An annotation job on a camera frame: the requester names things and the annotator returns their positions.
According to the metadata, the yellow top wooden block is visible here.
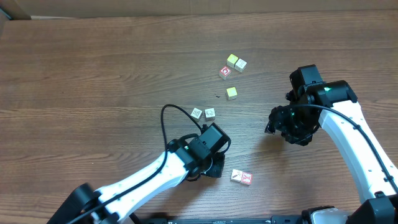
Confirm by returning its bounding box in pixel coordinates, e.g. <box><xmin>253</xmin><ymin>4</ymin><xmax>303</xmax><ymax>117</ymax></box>
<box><xmin>226</xmin><ymin>54</ymin><xmax>239</xmax><ymax>68</ymax></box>

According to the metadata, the hammer picture wooden block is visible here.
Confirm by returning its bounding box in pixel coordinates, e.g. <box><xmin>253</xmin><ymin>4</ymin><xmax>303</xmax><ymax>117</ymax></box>
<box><xmin>230</xmin><ymin>169</ymin><xmax>243</xmax><ymax>182</ymax></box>

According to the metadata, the red letter Y block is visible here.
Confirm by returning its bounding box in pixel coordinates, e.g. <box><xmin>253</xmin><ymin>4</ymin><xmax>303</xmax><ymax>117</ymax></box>
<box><xmin>241</xmin><ymin>172</ymin><xmax>253</xmax><ymax>185</ymax></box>

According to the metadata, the letter M wooden block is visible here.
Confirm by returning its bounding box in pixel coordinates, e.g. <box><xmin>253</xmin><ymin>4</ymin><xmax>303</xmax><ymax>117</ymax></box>
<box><xmin>190</xmin><ymin>108</ymin><xmax>203</xmax><ymax>122</ymax></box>

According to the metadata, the white bone wooden block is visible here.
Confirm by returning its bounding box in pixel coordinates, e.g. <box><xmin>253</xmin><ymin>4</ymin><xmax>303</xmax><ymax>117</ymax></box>
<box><xmin>234</xmin><ymin>58</ymin><xmax>247</xmax><ymax>73</ymax></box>

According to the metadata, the yellow letter C block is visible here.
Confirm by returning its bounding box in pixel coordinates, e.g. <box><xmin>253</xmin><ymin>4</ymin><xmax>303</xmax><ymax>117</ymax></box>
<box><xmin>226</xmin><ymin>87</ymin><xmax>238</xmax><ymax>100</ymax></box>

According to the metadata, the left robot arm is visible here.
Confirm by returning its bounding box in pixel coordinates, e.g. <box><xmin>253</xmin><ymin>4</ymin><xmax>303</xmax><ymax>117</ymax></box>
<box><xmin>49</xmin><ymin>123</ymin><xmax>231</xmax><ymax>223</ymax></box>

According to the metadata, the red letter wooden block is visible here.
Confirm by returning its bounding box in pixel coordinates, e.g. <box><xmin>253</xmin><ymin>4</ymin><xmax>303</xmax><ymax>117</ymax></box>
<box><xmin>219</xmin><ymin>66</ymin><xmax>231</xmax><ymax>80</ymax></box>

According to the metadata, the sheep picture wooden block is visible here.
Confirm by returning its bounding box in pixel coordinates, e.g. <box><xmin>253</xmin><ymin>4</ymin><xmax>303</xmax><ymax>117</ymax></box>
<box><xmin>205</xmin><ymin>108</ymin><xmax>216</xmax><ymax>121</ymax></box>

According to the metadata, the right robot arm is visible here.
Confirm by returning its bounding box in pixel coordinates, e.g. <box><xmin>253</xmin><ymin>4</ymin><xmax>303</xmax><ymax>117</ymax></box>
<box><xmin>265</xmin><ymin>65</ymin><xmax>397</xmax><ymax>224</ymax></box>

